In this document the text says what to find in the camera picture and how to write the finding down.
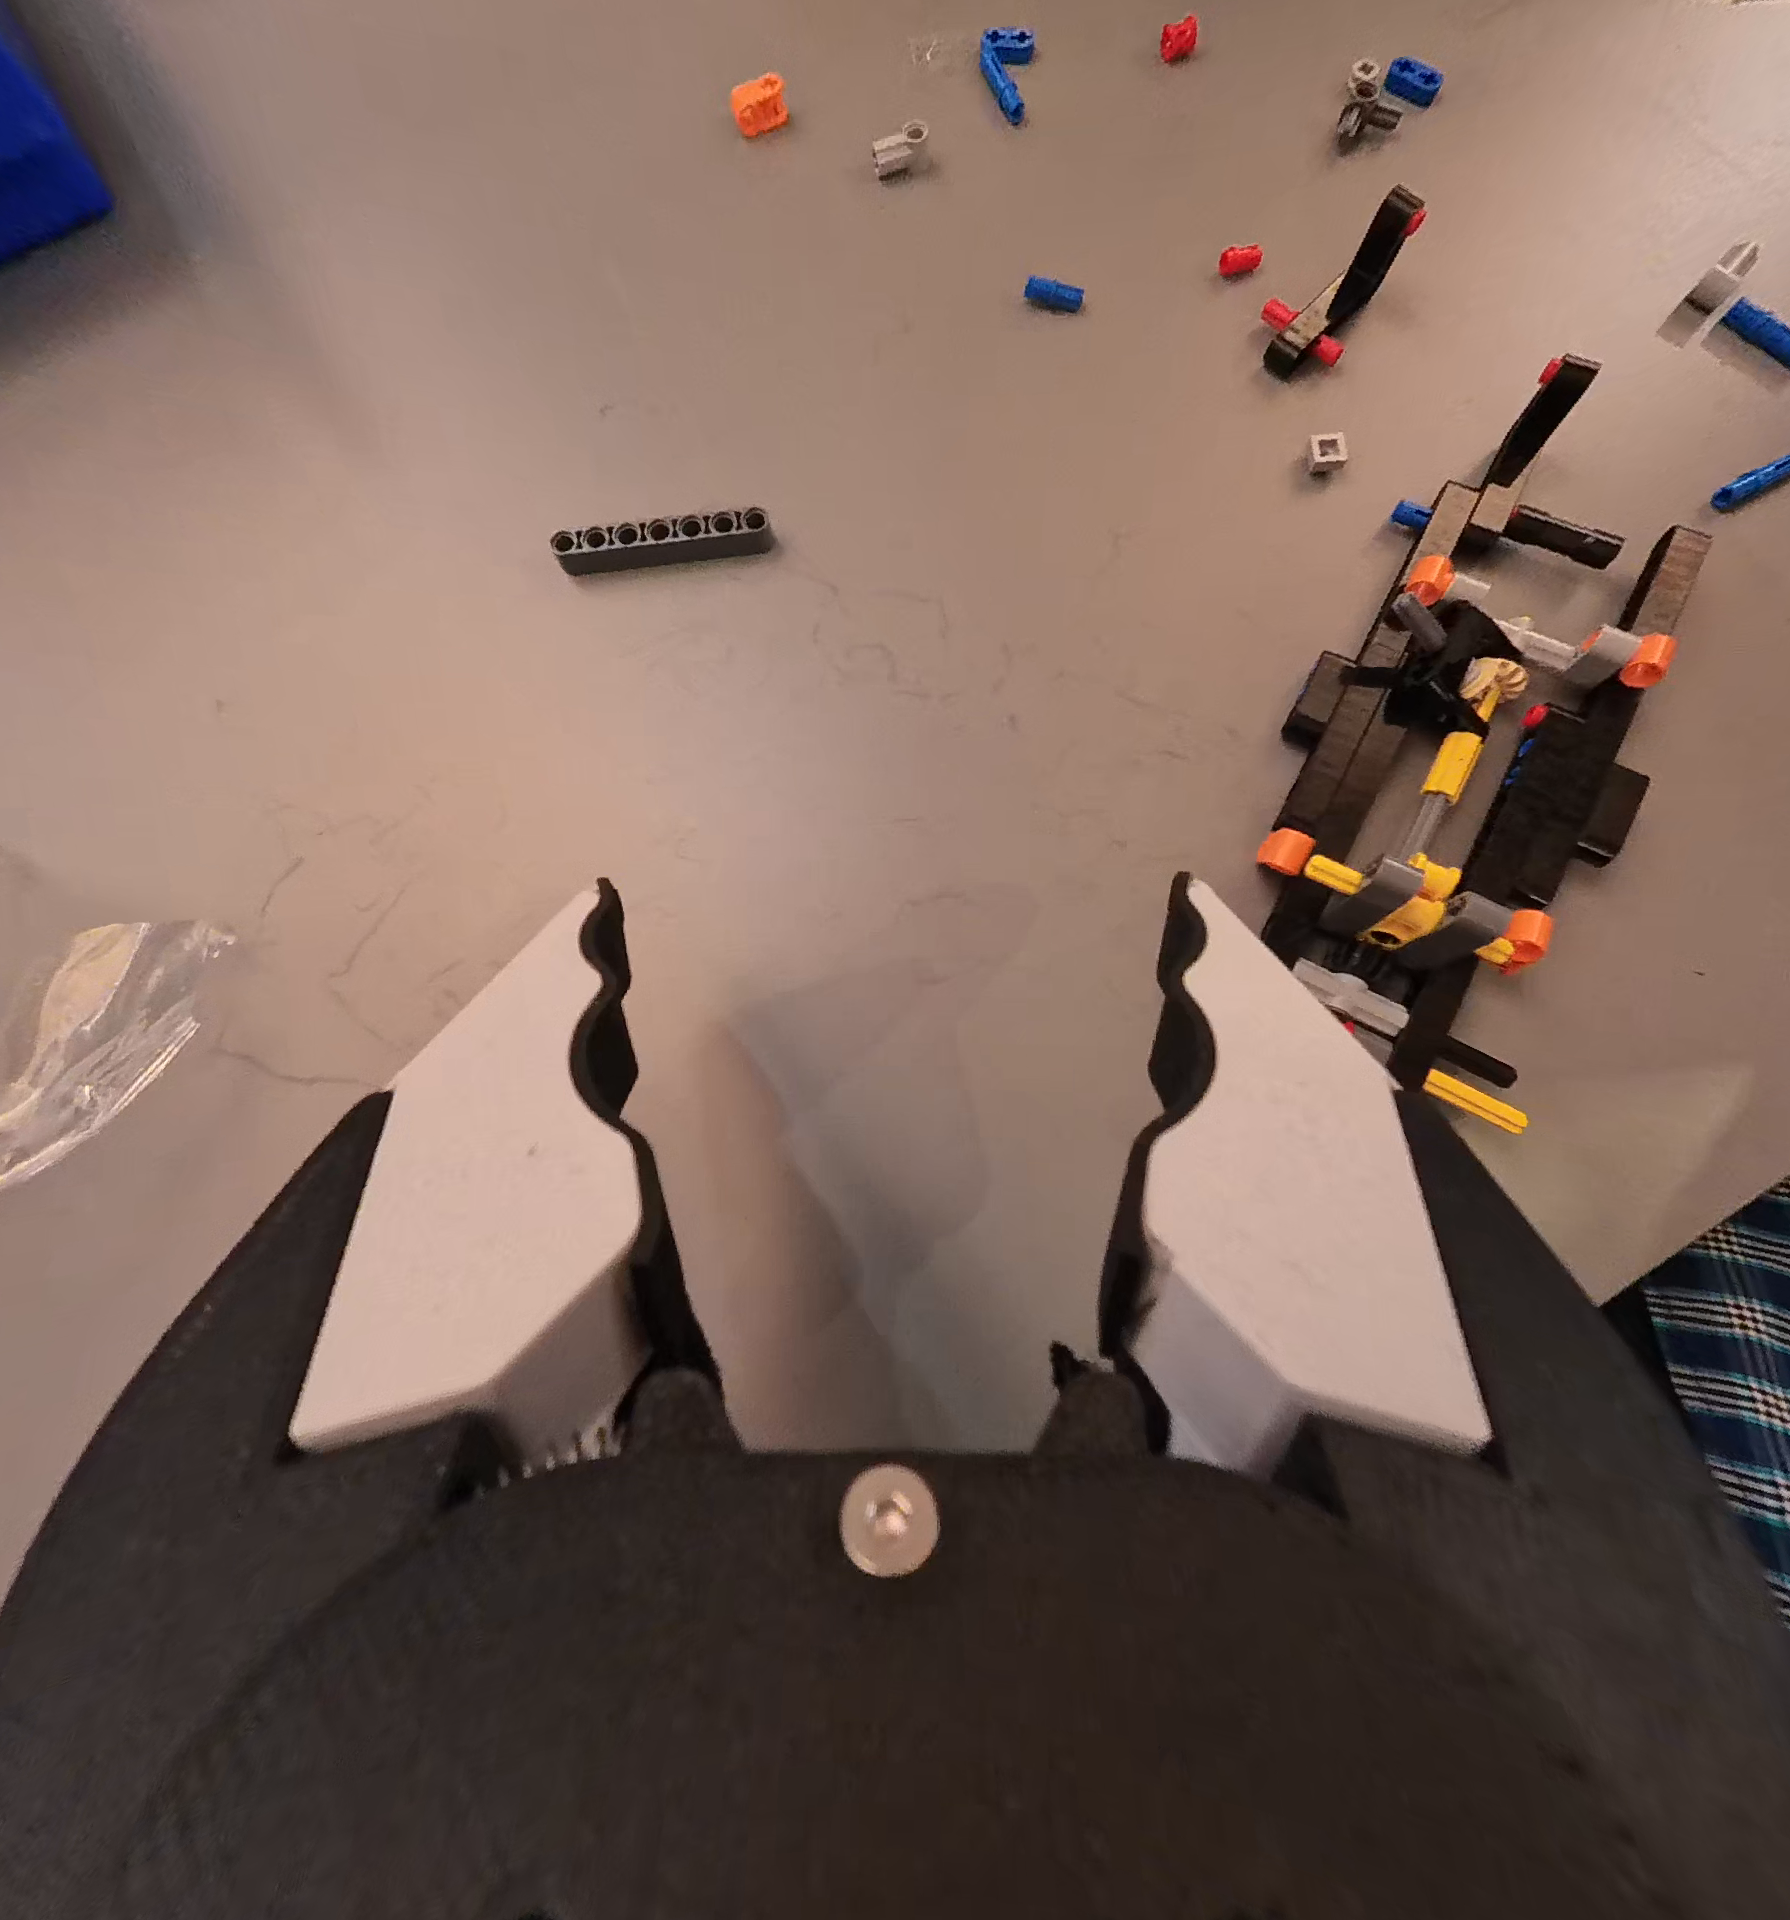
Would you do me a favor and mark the grey lego beam with holes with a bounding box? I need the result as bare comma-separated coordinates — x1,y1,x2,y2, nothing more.
545,507,777,580

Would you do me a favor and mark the light grey lego axle connector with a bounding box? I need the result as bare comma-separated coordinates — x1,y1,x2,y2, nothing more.
1657,238,1763,345

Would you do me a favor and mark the clear plastic bag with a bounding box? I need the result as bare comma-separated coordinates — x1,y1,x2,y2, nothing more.
0,840,239,1221

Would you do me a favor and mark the blue plastic bin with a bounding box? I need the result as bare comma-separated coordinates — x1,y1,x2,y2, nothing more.
0,0,117,298

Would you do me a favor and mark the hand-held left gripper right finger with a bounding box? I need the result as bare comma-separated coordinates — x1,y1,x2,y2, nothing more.
1048,870,1493,1485

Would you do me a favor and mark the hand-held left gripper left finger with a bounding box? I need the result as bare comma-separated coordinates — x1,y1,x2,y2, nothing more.
286,876,723,1469

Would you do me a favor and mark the person's plaid shirt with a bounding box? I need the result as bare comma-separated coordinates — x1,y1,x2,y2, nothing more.
1645,1169,1790,1772

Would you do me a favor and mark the black bent lego liftarm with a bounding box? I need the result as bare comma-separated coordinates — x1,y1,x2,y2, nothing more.
1260,183,1429,382

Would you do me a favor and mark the black lego car chassis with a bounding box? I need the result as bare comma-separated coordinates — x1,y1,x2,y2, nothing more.
1255,353,1713,1137

